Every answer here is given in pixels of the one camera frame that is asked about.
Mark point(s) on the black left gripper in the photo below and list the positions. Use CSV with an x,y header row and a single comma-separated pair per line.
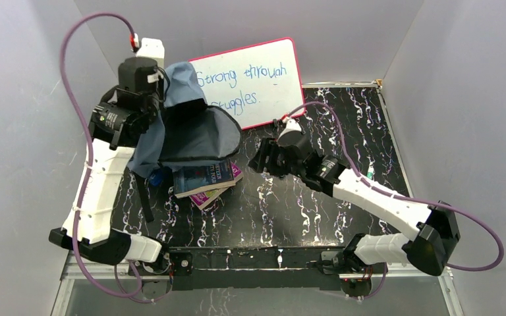
x,y
147,82

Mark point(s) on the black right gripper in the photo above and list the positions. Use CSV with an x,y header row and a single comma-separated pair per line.
x,y
269,147

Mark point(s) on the blue student backpack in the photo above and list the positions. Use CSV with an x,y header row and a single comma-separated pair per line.
x,y
189,132

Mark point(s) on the dark blue Nineteen Eighty-Four book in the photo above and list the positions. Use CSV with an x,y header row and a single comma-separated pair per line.
x,y
188,181

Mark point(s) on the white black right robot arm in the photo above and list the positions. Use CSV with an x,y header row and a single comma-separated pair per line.
x,y
427,234

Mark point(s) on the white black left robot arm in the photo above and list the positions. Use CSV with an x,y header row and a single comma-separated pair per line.
x,y
123,114

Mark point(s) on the pink framed whiteboard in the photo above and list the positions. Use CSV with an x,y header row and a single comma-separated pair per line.
x,y
255,84

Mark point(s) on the purple Treehouse book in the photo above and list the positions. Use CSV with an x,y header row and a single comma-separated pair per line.
x,y
204,199

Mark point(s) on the blue stapler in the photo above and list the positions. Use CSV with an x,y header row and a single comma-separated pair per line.
x,y
157,177

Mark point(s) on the green white glue stick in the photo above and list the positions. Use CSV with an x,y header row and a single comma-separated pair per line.
x,y
370,173

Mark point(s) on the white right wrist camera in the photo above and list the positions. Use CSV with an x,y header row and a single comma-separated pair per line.
x,y
289,125

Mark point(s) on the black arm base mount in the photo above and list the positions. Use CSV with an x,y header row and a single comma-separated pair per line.
x,y
326,268

